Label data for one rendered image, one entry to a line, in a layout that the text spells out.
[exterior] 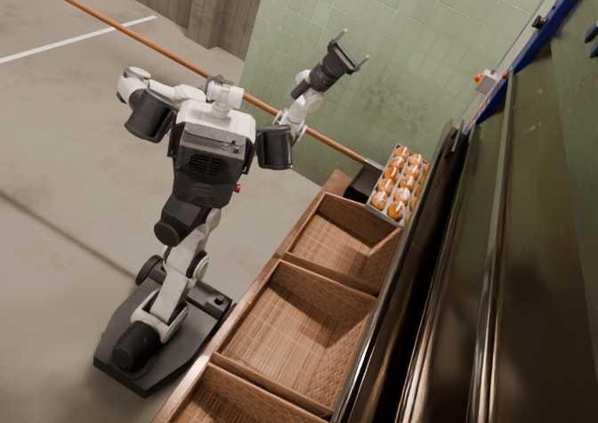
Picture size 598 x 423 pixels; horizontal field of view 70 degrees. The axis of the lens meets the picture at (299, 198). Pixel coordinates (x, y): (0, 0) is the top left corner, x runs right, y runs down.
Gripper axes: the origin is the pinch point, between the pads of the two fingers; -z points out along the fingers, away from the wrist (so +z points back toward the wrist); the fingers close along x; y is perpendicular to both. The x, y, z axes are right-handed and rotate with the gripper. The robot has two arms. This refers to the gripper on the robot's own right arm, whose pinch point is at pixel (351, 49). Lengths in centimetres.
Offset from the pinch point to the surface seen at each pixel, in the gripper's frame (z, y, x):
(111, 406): 157, -94, -46
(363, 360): -1, -76, -54
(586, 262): -49, -69, -49
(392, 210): 32, 2, -56
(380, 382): 0, -77, -61
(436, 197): 11, -1, -58
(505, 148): -23, -9, -50
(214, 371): 79, -75, -52
